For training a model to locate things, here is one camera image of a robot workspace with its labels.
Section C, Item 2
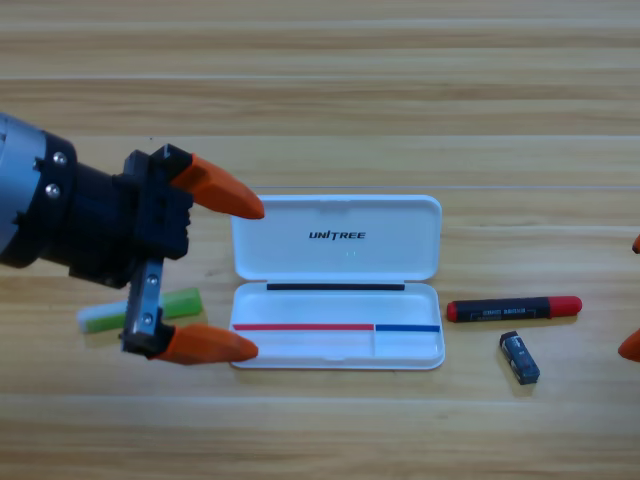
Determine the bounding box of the eraser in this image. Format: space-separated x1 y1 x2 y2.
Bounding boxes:
498 330 541 386

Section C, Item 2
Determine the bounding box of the white Unitree pencil case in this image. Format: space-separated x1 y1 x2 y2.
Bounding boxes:
227 194 446 371

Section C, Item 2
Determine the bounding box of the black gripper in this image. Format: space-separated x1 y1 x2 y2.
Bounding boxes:
67 144 266 366

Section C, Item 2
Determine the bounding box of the green highlighter pen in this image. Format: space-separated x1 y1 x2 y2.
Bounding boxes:
77 288 204 335

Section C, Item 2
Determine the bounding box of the red and black marker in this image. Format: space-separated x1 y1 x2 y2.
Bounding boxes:
446 295 584 324

